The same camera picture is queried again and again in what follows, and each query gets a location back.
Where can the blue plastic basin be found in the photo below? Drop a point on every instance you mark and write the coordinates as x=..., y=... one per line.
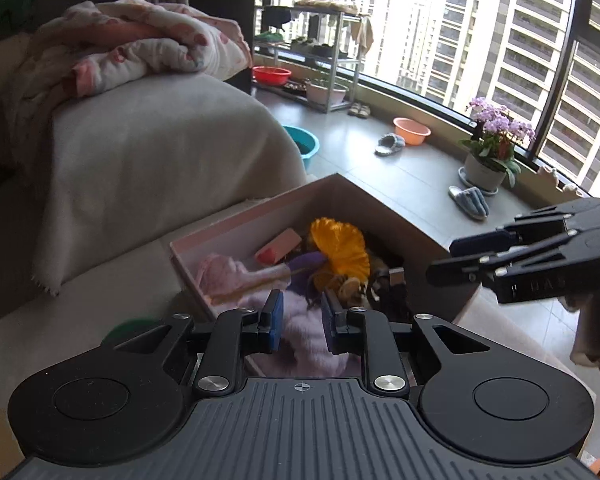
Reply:
x=302, y=142

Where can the brown furry toy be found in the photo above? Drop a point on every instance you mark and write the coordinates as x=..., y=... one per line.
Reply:
x=352, y=287

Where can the pink cardboard box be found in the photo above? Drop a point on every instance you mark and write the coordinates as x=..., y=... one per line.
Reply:
x=360, y=205

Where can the pink fluffy cloth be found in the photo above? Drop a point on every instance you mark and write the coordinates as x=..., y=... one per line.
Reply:
x=225, y=275

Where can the green round object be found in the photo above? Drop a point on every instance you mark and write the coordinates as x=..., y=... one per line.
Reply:
x=130, y=327

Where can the potted purple orchid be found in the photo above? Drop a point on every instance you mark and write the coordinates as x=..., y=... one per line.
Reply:
x=485, y=170

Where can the orange plastic basin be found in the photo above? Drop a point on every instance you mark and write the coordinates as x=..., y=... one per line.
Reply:
x=411, y=130

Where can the beige sofa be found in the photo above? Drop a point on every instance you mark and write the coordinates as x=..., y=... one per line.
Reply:
x=155, y=160

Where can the black window frame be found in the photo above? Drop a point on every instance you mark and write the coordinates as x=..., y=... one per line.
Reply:
x=555, y=102

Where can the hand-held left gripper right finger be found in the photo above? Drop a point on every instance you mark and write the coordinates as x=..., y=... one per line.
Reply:
x=330, y=324

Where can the red plastic basin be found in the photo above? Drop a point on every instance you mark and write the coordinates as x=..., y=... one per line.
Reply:
x=271, y=75

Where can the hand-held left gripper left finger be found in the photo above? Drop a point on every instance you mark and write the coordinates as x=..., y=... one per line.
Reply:
x=276, y=317

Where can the pink sponge block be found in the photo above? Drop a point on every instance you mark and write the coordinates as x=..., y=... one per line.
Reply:
x=279, y=246

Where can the row of dark shoes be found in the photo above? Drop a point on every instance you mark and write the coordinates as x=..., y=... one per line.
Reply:
x=305, y=42

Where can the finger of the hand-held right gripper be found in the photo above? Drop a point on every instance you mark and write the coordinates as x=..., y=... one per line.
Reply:
x=480, y=244
x=455, y=271

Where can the grey slipper near pot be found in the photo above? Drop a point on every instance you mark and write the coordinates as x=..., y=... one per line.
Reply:
x=470, y=202

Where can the pink floral blanket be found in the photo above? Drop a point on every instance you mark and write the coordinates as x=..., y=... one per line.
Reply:
x=145, y=45

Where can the beige hanging cloth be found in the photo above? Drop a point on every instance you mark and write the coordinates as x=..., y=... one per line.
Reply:
x=362, y=35

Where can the purple felt toy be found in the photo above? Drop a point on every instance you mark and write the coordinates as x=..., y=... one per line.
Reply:
x=307, y=262

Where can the yellow pompom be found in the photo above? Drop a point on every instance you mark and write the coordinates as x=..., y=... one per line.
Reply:
x=342, y=247

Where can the person's right hand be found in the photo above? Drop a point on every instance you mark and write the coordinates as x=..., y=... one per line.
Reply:
x=592, y=335

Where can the metal shoe rack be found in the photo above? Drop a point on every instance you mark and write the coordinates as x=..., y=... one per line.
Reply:
x=336, y=60

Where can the apartment buildings outside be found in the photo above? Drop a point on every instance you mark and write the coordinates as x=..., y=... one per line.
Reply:
x=480, y=25

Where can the pair of beige sandals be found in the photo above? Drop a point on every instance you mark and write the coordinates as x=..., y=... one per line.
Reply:
x=359, y=110

